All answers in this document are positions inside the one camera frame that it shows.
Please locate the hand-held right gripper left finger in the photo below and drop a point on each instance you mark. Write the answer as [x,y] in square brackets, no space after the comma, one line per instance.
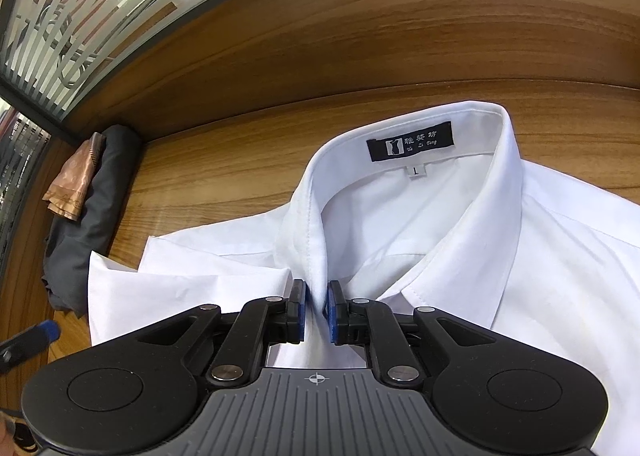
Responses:
[300,316]

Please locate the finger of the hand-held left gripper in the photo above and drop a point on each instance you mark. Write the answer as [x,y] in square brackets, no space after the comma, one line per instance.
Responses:
[47,331]

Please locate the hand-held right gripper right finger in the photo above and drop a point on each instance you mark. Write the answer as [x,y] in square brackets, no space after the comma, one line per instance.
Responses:
[331,318]

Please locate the white collared dress shirt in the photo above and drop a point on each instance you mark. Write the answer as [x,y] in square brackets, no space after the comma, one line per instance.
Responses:
[450,261]

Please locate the dark grey folded garment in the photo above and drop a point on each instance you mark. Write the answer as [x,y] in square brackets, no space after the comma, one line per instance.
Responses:
[105,196]

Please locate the brown satin folded cloth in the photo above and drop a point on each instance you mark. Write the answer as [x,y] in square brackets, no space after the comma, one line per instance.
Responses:
[75,181]

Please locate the frosted striped glass partition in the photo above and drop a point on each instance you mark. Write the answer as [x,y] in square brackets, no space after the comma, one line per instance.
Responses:
[20,176]
[100,11]

